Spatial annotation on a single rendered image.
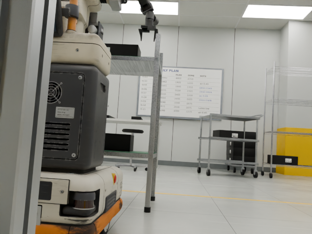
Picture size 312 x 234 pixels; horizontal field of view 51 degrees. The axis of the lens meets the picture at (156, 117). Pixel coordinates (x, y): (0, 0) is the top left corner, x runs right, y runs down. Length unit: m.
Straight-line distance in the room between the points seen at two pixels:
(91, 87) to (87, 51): 0.13
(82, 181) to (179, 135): 5.78
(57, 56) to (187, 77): 5.82
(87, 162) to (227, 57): 6.17
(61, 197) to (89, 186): 0.10
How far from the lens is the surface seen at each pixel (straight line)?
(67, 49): 1.29
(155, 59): 2.06
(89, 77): 1.24
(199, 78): 7.00
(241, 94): 7.08
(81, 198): 1.15
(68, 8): 1.32
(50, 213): 1.19
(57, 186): 1.16
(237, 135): 5.23
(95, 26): 1.87
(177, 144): 6.86
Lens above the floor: 0.40
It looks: 5 degrees up
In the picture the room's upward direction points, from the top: 4 degrees clockwise
